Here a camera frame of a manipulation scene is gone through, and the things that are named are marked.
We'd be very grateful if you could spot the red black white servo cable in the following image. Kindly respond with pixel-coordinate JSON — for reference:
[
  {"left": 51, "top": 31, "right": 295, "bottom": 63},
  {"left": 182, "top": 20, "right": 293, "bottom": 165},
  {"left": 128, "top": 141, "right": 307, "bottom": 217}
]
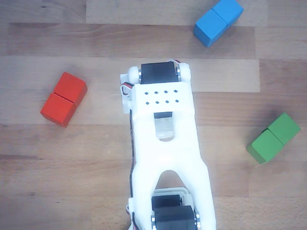
[{"left": 121, "top": 82, "right": 134, "bottom": 96}]

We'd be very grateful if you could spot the long blue block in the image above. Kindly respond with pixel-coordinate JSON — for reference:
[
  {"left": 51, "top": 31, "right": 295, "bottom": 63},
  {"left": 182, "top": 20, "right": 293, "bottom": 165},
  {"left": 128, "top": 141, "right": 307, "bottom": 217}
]
[{"left": 193, "top": 0, "right": 245, "bottom": 48}]

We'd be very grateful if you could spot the long green block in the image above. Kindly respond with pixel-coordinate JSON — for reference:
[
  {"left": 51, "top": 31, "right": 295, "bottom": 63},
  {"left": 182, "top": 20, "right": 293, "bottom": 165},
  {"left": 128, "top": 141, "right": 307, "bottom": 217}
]
[{"left": 246, "top": 112, "right": 301, "bottom": 165}]

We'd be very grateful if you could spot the long red block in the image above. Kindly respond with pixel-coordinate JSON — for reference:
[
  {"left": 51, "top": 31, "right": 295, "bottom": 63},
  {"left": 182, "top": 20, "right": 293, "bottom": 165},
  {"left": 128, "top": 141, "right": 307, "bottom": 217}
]
[{"left": 40, "top": 72, "right": 88, "bottom": 128}]

